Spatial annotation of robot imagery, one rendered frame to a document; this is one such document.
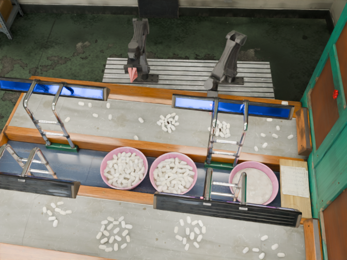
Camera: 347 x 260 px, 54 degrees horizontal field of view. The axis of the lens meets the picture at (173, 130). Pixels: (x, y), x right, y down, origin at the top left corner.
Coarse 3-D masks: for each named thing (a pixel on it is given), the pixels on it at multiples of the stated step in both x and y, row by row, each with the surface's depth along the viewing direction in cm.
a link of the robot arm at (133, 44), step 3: (132, 42) 188; (135, 42) 188; (129, 45) 187; (132, 45) 187; (135, 45) 187; (138, 48) 189; (141, 48) 197; (144, 48) 198; (138, 51) 190; (141, 51) 196; (144, 51) 199; (141, 54) 198
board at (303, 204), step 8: (280, 160) 190; (288, 160) 190; (280, 176) 185; (280, 184) 182; (280, 192) 180; (288, 200) 177; (296, 200) 177; (304, 200) 177; (296, 208) 174; (304, 208) 174; (304, 216) 172
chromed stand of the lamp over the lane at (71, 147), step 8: (32, 88) 178; (56, 96) 174; (24, 104) 173; (32, 112) 179; (56, 112) 175; (32, 120) 184; (40, 120) 185; (40, 128) 191; (64, 128) 187; (64, 136) 193; (48, 144) 204; (56, 144) 206; (64, 144) 206; (72, 144) 201
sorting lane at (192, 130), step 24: (24, 96) 224; (48, 96) 223; (24, 120) 213; (48, 120) 213; (72, 120) 212; (96, 120) 212; (120, 120) 212; (144, 120) 212; (192, 120) 211; (240, 120) 210; (264, 120) 210; (288, 120) 210; (192, 144) 201; (216, 144) 201; (288, 144) 200
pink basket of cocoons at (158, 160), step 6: (162, 156) 194; (168, 156) 196; (174, 156) 197; (180, 156) 196; (186, 156) 193; (156, 162) 194; (186, 162) 196; (192, 162) 192; (150, 168) 189; (150, 174) 188; (150, 180) 185; (192, 186) 183
